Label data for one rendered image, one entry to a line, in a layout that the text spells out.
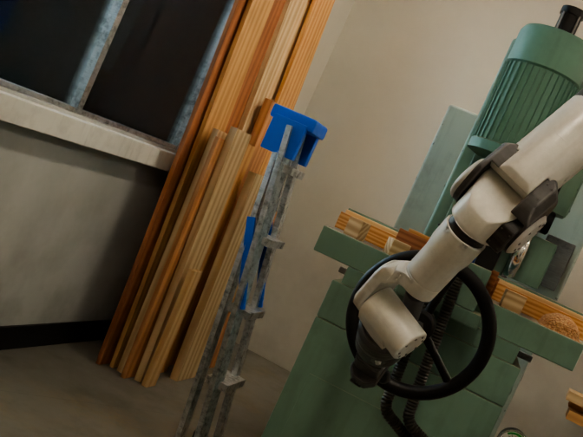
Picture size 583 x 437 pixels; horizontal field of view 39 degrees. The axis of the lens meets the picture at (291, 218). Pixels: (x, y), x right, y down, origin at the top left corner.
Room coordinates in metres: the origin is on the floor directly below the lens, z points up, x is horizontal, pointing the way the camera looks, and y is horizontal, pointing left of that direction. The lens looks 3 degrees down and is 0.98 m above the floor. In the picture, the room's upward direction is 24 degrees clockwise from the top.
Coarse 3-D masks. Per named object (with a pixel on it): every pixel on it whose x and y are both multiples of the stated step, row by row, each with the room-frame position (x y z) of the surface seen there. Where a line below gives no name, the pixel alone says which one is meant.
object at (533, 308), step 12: (348, 216) 1.97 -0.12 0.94; (372, 228) 1.96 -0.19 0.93; (372, 240) 1.96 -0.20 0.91; (384, 240) 1.95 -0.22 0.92; (504, 288) 1.88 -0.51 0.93; (528, 300) 1.87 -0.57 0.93; (528, 312) 1.87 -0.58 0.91; (540, 312) 1.86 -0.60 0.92; (552, 312) 1.86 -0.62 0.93; (576, 324) 1.84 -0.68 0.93
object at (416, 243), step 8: (400, 232) 1.86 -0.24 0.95; (408, 232) 1.86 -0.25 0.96; (400, 240) 1.86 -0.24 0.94; (408, 240) 1.85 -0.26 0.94; (416, 240) 1.85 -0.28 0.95; (424, 240) 1.85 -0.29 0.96; (416, 248) 1.85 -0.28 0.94; (496, 272) 1.81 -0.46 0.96; (488, 280) 1.81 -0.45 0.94; (488, 288) 1.81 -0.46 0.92
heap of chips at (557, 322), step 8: (544, 320) 1.74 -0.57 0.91; (552, 320) 1.73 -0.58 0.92; (560, 320) 1.73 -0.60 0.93; (568, 320) 1.74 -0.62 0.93; (552, 328) 1.71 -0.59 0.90; (560, 328) 1.72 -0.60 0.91; (568, 328) 1.71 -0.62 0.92; (576, 328) 1.73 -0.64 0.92; (568, 336) 1.70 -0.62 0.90; (576, 336) 1.71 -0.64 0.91
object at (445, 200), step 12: (504, 60) 2.12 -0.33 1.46; (492, 84) 2.13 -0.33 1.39; (468, 156) 2.12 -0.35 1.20; (456, 168) 2.12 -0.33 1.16; (444, 192) 2.12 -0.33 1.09; (444, 204) 2.12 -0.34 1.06; (432, 216) 2.12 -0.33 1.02; (444, 216) 2.11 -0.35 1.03; (432, 228) 2.12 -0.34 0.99; (504, 252) 2.07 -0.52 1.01; (504, 264) 2.07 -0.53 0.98
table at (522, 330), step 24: (336, 240) 1.82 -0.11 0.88; (360, 264) 1.80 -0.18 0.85; (456, 312) 1.66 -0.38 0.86; (480, 312) 1.74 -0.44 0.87; (504, 312) 1.73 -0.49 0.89; (504, 336) 1.72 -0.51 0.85; (528, 336) 1.71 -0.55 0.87; (552, 336) 1.70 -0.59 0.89; (552, 360) 1.70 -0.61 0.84; (576, 360) 1.69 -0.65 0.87
